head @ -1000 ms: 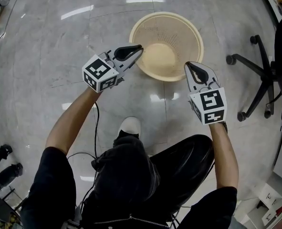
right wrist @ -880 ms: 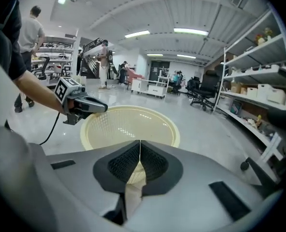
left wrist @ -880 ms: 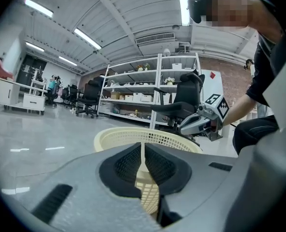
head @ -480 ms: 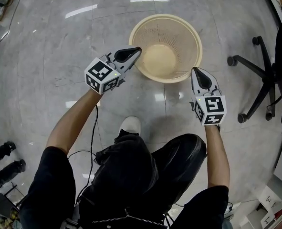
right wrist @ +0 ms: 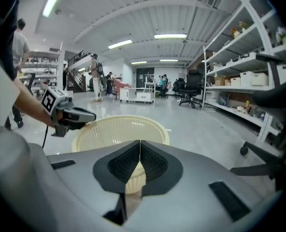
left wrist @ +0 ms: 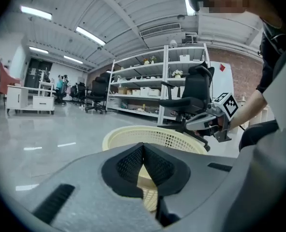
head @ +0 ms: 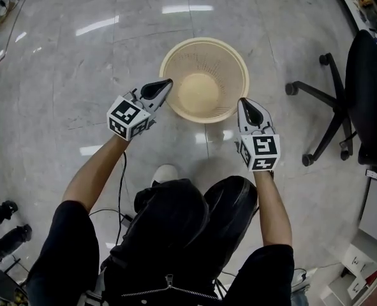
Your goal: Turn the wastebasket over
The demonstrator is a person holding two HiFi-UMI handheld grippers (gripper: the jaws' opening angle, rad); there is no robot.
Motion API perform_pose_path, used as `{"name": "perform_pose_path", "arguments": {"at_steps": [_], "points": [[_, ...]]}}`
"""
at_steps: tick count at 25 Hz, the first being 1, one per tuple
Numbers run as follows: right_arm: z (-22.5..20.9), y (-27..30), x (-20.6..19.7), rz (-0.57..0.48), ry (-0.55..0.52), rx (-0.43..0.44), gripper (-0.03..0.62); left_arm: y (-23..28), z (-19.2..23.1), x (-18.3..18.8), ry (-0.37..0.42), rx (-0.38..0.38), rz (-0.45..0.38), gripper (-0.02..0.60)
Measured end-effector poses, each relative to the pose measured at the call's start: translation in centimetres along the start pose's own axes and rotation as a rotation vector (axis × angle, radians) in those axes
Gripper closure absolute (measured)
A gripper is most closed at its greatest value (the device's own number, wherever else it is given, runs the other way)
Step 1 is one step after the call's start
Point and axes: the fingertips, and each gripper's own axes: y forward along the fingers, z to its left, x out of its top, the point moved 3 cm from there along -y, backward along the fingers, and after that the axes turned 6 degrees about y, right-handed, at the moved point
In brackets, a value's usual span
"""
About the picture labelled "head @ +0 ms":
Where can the white shelf unit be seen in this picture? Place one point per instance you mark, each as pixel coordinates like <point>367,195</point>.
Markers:
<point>363,260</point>

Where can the person's left forearm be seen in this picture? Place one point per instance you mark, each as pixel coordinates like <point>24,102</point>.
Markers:
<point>92,171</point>

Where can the black office swivel chair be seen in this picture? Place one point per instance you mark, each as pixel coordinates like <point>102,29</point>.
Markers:
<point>366,100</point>

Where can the beige perforated plastic wastebasket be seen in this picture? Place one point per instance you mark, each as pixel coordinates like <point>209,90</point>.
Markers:
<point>229,75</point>

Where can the person's white shoe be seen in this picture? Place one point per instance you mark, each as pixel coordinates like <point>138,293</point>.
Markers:
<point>164,172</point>

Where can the cluttered white desk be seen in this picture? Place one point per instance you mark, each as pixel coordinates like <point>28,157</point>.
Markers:
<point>360,2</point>

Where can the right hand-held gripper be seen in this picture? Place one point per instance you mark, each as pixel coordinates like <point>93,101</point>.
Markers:
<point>262,153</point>

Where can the person's right forearm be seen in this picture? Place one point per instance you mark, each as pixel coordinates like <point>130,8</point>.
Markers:
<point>272,209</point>

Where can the person's black trousers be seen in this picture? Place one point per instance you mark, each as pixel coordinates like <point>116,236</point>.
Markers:
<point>188,215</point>

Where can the black power adapter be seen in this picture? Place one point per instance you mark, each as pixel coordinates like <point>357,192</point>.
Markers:
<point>126,219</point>

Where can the person's black zipped jacket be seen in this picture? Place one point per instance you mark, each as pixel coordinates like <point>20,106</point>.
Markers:
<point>162,276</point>

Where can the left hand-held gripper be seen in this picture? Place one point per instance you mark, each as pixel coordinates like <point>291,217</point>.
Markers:
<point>128,116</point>

